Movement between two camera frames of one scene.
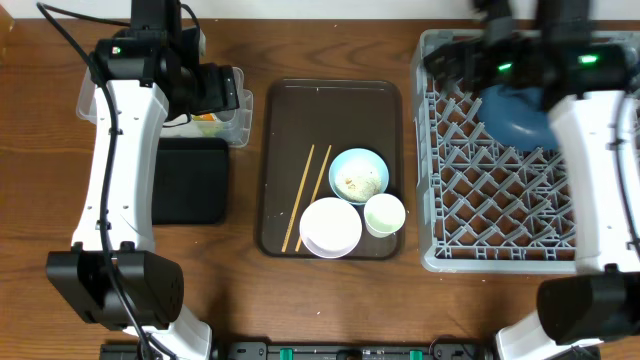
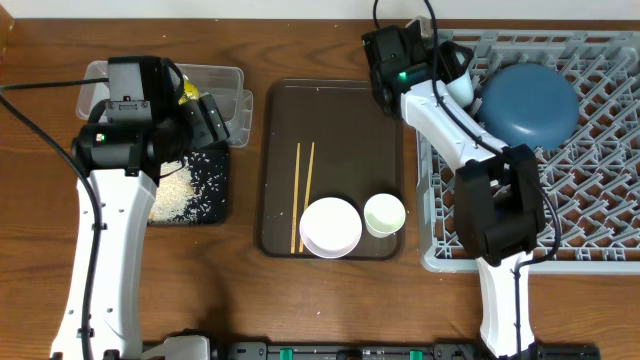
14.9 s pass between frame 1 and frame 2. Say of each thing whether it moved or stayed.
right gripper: moved
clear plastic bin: stayed
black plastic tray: stayed
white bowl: stayed
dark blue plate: stayed
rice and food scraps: moved
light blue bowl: moved
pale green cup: stayed
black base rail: stayed
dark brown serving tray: stayed
